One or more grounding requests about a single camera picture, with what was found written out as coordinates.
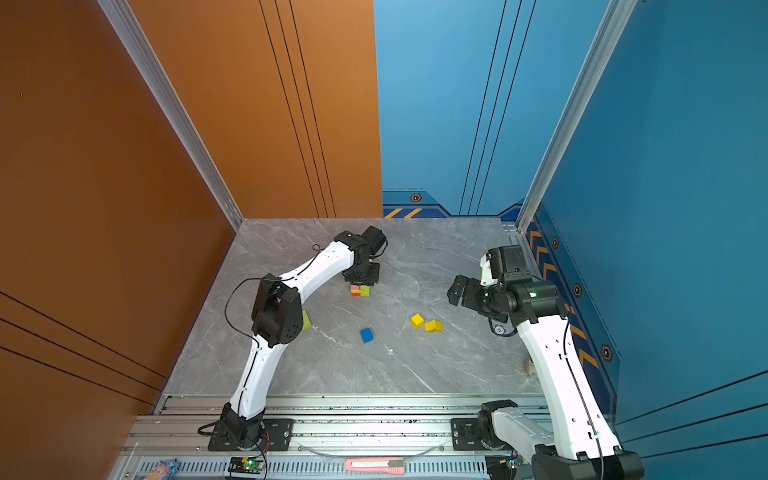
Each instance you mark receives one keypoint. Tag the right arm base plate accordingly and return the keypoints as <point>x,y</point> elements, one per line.
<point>468,433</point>

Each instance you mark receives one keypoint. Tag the blue wood block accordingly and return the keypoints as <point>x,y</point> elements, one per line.
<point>367,335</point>

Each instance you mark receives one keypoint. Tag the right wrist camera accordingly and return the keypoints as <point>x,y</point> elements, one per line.
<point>502,264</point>

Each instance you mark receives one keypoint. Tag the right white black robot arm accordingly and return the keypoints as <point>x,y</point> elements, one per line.
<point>581,443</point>

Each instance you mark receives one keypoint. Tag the green circuit board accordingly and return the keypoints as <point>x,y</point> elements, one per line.
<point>246,468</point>

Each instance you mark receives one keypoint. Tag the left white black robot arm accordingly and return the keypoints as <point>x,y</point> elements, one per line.
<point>277,320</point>

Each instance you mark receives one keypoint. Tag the pink utility knife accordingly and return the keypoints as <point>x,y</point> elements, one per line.
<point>379,465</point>

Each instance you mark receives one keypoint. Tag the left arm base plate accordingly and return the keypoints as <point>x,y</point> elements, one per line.
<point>270,434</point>

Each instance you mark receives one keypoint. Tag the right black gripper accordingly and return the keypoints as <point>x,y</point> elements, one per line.
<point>469,299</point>

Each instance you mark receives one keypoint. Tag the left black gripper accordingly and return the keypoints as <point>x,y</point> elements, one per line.
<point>372,280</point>

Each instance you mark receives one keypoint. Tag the yellow wedge block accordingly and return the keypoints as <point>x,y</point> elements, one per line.
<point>434,326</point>

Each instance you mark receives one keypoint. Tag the yellow cube block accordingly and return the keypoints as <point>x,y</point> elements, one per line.
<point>417,321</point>

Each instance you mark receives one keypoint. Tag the colourful snack wrapper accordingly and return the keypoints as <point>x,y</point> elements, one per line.
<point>165,470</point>

